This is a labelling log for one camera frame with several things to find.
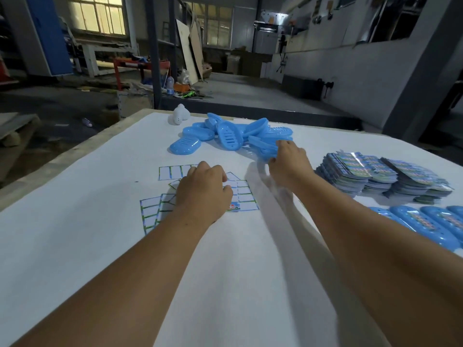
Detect grey slanted pillar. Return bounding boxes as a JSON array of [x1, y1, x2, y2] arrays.
[[383, 0, 463, 143]]

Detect thick dark steel post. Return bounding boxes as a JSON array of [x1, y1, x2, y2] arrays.
[[145, 0, 163, 109]]

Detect person's right hand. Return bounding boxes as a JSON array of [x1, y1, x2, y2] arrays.
[[268, 140, 316, 195]]

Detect wooden pallet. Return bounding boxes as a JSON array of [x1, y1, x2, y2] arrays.
[[0, 112, 40, 148]]

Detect pale leaning plywood board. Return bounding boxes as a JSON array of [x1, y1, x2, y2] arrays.
[[176, 19, 199, 85]]

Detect stacks of colourful sticker sheets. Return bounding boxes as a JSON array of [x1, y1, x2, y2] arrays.
[[315, 150, 455, 206]]

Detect white metal workbench frame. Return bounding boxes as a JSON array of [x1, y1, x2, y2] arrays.
[[76, 39, 139, 78]]

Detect brown leaning board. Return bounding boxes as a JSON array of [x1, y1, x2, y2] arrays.
[[190, 17, 204, 80]]

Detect black box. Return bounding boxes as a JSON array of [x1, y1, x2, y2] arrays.
[[282, 75, 324, 101]]

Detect person's right forearm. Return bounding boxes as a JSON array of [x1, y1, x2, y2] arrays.
[[291, 173, 463, 347]]

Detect person's left forearm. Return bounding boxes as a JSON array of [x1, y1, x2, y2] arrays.
[[11, 209, 214, 347]]

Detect red metal table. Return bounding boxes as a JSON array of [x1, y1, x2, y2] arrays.
[[113, 57, 171, 92]]

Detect small white plastic figure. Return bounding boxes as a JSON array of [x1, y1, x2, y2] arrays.
[[172, 103, 191, 125]]

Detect large bright window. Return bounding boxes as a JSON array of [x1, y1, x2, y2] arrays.
[[68, 0, 126, 36]]

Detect thin dark steel post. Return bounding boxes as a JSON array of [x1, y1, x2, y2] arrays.
[[168, 0, 178, 80]]

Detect silver machine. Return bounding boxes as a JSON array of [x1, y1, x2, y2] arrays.
[[254, 10, 288, 54]]

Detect wide window with grid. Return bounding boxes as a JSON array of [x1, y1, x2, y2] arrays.
[[186, 1, 233, 48]]

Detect blue and white machine cabinet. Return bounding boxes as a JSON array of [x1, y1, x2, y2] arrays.
[[25, 0, 74, 77]]

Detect pale wooden crate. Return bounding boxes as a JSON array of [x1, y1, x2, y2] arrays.
[[116, 91, 152, 119]]

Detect person's left hand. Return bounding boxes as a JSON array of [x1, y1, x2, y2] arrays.
[[174, 161, 234, 229]]

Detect pile of blue soap dishes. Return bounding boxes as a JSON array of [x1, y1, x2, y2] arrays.
[[169, 112, 294, 163]]

